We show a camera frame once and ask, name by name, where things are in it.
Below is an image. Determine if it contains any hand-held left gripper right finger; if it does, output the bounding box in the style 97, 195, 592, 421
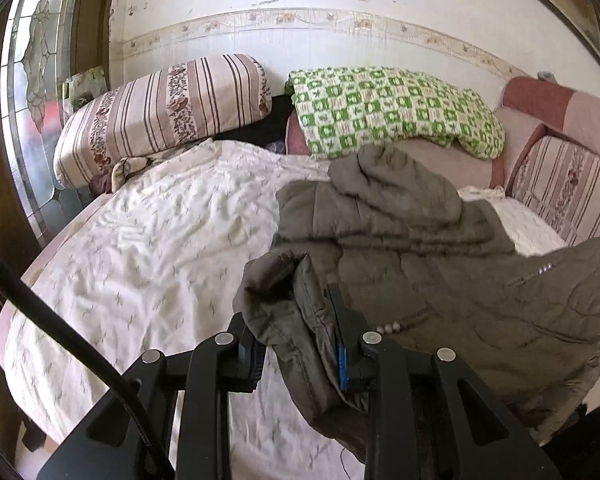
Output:
324, 284, 563, 480

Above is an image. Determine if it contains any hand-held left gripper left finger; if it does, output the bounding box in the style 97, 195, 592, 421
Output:
36, 312, 268, 480

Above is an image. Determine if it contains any grey-brown padded jacket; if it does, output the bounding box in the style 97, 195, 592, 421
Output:
232, 144, 600, 466

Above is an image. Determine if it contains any striped floral cushion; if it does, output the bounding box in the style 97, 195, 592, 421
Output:
507, 135, 600, 248

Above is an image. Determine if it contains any white leaf-print quilt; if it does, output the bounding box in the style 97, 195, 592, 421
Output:
2, 137, 568, 480

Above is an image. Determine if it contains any pink padded headboard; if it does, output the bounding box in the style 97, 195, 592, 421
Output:
490, 76, 600, 241

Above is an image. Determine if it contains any pink bolster pillow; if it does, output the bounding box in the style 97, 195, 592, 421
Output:
285, 110, 506, 196

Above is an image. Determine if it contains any black fabric object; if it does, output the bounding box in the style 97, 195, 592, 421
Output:
545, 400, 600, 480

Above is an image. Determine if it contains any beige floral fleece blanket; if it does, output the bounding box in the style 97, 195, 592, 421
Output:
111, 156, 151, 192

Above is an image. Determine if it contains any black cloth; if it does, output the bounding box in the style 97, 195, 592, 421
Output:
212, 94, 296, 156

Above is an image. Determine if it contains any large framed picture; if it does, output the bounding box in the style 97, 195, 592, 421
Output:
482, 0, 600, 75

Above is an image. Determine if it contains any green checked blanket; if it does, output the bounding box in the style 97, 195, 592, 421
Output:
286, 66, 506, 161

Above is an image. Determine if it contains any striped floral pink pillow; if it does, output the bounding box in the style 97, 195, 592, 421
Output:
54, 53, 273, 190

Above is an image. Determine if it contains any patterned box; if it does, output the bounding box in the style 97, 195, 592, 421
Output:
62, 66, 110, 111

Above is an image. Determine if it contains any patterned glass door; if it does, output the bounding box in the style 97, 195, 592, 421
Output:
0, 0, 88, 241

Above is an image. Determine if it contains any black cable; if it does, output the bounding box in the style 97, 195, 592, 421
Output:
0, 240, 175, 480

